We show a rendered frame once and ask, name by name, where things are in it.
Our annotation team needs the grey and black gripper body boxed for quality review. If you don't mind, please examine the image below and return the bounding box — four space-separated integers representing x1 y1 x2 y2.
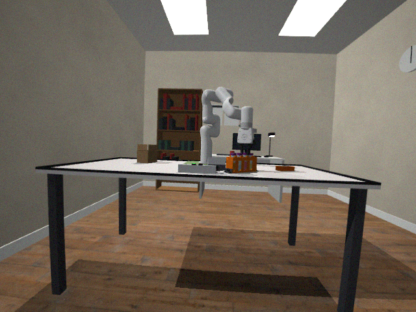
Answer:
237 127 254 144

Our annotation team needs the small brown cardboard box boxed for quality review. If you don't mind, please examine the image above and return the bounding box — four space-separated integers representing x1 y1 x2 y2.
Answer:
137 144 157 163

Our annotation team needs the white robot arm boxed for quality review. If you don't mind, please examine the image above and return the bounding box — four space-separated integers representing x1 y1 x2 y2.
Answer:
199 87 253 164

